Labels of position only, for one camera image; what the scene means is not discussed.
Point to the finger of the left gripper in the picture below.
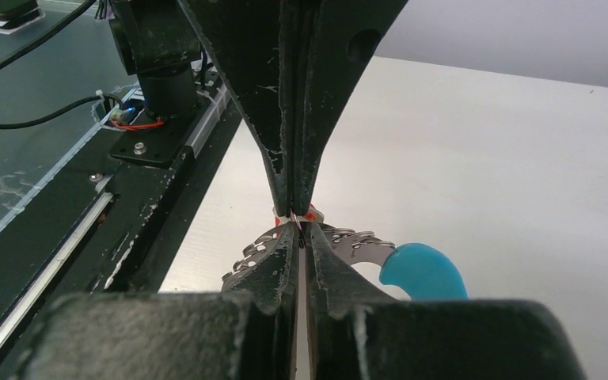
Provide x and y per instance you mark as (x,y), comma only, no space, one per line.
(242,39)
(337,40)

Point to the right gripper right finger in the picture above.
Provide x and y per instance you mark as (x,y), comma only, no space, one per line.
(357,331)

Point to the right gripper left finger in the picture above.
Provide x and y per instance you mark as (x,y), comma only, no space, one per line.
(245,331)

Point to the metal key organizer ring plate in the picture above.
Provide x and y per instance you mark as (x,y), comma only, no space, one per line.
(388,262)

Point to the key with red tag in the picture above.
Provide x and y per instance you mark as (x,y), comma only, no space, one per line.
(312,215)

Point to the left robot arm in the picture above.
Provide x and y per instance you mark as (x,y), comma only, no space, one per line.
(290,67)

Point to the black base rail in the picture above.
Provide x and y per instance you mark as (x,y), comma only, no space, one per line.
(101,224)

